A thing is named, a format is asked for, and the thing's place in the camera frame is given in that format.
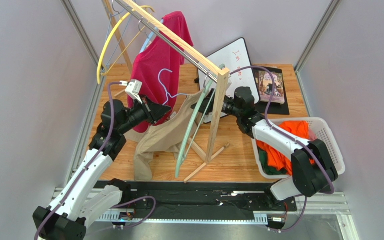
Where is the magenta t-shirt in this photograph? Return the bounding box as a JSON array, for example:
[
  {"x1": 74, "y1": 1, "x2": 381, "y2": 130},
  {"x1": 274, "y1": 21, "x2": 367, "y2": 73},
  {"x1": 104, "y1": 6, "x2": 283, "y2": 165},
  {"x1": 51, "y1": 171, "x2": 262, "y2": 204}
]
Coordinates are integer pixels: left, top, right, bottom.
[{"x1": 131, "y1": 11, "x2": 194, "y2": 133}]

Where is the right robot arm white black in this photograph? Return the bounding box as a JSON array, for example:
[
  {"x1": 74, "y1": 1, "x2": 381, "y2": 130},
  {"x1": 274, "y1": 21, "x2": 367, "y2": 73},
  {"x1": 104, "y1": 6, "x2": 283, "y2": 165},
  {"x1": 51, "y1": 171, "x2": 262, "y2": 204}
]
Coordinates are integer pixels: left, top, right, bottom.
[{"x1": 221, "y1": 87, "x2": 339, "y2": 203}]

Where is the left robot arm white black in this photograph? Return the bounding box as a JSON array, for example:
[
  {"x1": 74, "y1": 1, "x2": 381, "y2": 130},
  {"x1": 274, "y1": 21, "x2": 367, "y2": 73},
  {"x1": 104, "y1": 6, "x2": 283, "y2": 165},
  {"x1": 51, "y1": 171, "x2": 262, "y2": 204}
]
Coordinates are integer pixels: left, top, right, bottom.
[{"x1": 32, "y1": 95, "x2": 171, "y2": 240}]

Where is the beige t-shirt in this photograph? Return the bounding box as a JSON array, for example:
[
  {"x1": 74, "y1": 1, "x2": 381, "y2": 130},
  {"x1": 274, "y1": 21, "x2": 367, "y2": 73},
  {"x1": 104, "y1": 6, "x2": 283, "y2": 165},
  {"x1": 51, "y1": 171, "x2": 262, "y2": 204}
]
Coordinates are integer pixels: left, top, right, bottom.
[{"x1": 124, "y1": 91, "x2": 203, "y2": 181}]

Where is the dusty pink t-shirt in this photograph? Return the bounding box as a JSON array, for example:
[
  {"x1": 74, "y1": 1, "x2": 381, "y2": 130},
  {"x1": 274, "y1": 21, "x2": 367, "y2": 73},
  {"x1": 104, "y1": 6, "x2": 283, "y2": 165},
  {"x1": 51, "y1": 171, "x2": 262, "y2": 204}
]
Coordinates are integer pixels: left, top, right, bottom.
[{"x1": 308, "y1": 128, "x2": 318, "y2": 142}]

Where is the lavender wire hanger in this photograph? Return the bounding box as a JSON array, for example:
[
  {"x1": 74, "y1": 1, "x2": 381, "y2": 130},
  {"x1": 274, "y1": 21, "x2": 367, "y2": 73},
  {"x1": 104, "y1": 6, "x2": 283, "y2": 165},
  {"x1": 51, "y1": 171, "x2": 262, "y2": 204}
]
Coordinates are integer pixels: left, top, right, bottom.
[{"x1": 157, "y1": 68, "x2": 190, "y2": 107}]

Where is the wooden clothes rack frame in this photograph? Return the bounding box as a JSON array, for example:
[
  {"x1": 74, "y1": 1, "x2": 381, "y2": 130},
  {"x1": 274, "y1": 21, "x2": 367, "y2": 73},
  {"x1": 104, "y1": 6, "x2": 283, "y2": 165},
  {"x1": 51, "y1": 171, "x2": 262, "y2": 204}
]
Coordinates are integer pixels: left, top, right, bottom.
[{"x1": 116, "y1": 1, "x2": 230, "y2": 183}]

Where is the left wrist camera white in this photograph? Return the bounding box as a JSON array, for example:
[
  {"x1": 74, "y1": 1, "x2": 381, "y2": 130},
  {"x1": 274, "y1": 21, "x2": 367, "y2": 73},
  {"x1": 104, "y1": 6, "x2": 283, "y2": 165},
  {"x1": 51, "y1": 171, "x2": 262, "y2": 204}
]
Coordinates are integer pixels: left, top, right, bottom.
[{"x1": 119, "y1": 79, "x2": 143, "y2": 104}]

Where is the orange t-shirt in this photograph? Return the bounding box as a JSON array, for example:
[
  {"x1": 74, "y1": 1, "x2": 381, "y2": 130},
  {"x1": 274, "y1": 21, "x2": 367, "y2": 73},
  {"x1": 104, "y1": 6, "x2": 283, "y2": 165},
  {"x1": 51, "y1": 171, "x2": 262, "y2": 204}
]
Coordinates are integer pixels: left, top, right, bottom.
[{"x1": 252, "y1": 120, "x2": 316, "y2": 179}]

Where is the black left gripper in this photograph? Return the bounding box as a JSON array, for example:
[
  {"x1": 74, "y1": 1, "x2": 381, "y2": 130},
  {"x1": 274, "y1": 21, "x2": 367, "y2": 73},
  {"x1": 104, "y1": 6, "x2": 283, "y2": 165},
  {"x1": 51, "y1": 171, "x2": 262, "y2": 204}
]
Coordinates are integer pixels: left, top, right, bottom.
[{"x1": 118, "y1": 94, "x2": 171, "y2": 135}]

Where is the green t-shirt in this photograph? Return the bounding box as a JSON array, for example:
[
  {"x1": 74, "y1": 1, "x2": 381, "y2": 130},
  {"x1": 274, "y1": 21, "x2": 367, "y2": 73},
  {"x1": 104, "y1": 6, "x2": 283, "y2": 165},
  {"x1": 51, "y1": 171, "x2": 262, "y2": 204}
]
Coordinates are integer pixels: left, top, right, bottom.
[{"x1": 257, "y1": 148, "x2": 288, "y2": 176}]

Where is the mint green hanger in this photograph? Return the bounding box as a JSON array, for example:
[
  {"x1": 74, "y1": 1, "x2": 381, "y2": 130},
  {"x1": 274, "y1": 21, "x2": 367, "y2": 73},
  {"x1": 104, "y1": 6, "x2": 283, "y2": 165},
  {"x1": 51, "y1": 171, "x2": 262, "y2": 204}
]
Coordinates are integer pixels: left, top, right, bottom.
[{"x1": 174, "y1": 64, "x2": 230, "y2": 181}]

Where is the metal hanging rod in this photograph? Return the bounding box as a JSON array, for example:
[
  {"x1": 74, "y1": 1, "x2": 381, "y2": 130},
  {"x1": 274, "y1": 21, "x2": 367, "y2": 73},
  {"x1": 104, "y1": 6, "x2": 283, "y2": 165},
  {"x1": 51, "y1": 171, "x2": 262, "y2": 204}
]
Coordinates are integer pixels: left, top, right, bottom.
[{"x1": 116, "y1": 0, "x2": 228, "y2": 83}]

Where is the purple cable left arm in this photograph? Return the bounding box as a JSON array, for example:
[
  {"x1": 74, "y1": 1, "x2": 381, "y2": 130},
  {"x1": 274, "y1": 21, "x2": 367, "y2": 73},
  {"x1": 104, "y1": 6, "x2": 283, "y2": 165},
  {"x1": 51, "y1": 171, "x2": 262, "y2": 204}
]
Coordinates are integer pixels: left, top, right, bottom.
[{"x1": 33, "y1": 81, "x2": 158, "y2": 240}]

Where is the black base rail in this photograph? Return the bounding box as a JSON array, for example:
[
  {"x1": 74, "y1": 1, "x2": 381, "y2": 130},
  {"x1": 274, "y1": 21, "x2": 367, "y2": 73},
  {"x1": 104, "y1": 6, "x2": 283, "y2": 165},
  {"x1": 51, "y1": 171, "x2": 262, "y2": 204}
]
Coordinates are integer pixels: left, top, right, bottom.
[{"x1": 108, "y1": 178, "x2": 298, "y2": 222}]

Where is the illustrated paperback book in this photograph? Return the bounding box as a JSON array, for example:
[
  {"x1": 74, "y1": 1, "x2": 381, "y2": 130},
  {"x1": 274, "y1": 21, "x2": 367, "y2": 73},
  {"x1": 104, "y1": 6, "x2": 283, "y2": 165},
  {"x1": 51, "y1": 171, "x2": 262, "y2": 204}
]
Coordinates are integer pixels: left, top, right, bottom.
[{"x1": 257, "y1": 70, "x2": 286, "y2": 105}]

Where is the white plastic basket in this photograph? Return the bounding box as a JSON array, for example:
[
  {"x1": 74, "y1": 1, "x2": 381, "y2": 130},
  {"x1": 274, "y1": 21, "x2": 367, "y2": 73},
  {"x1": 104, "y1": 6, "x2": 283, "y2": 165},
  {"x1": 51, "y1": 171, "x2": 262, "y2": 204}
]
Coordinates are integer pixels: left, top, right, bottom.
[{"x1": 251, "y1": 117, "x2": 346, "y2": 180}]

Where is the light blue wire hanger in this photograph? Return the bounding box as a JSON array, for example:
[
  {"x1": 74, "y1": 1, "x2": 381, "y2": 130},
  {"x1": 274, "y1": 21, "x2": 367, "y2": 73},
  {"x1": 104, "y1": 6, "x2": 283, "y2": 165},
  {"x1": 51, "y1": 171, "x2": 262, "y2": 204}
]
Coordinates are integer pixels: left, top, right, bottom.
[{"x1": 102, "y1": 0, "x2": 133, "y2": 73}]

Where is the blue hanger at back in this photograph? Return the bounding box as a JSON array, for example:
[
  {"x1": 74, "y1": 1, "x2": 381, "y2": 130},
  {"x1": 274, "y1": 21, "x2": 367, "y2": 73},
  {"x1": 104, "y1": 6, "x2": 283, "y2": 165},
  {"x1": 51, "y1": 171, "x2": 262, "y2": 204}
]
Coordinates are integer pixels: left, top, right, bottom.
[{"x1": 138, "y1": 17, "x2": 155, "y2": 54}]

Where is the yellow hanger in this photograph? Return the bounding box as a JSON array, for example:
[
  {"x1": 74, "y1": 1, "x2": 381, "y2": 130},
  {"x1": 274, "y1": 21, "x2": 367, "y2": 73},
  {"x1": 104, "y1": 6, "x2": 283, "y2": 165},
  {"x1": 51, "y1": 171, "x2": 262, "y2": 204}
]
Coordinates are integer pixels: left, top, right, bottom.
[{"x1": 96, "y1": 0, "x2": 140, "y2": 85}]

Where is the white whiteboard black frame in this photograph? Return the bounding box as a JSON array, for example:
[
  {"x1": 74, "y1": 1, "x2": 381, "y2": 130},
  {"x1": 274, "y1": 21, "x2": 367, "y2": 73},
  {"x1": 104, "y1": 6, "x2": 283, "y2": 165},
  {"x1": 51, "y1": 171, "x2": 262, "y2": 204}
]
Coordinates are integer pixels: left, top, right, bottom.
[{"x1": 196, "y1": 37, "x2": 261, "y2": 125}]

